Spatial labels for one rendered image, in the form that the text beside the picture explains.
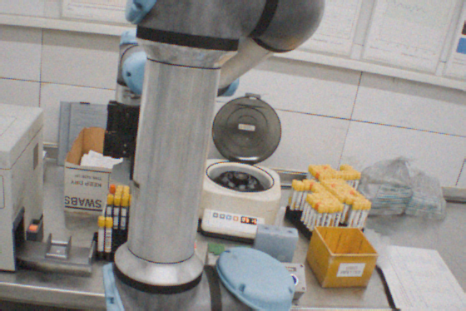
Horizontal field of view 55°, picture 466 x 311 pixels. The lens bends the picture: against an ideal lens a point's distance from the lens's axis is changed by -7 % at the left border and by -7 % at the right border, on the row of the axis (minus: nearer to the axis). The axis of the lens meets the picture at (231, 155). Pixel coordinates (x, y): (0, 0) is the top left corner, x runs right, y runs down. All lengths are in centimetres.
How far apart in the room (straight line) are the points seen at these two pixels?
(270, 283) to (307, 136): 105
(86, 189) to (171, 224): 76
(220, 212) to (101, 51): 62
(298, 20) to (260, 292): 34
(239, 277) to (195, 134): 21
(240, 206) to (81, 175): 43
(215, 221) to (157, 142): 78
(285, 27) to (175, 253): 29
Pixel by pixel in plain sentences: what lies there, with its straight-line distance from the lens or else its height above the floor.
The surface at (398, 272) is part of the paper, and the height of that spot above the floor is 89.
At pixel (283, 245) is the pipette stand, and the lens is 119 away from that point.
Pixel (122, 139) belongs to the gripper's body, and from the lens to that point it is 102.
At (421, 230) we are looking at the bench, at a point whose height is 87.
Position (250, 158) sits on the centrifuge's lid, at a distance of 154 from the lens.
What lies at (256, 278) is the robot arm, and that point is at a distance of 65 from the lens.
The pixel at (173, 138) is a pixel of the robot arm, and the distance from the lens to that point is 52.
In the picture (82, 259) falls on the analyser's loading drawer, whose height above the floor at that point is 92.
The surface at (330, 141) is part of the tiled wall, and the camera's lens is 168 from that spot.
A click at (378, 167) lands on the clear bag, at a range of 166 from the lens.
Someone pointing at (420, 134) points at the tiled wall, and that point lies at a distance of 181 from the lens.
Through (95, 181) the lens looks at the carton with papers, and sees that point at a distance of 129.
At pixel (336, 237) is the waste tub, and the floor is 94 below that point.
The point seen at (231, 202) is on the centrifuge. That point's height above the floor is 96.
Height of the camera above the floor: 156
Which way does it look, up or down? 22 degrees down
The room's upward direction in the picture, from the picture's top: 10 degrees clockwise
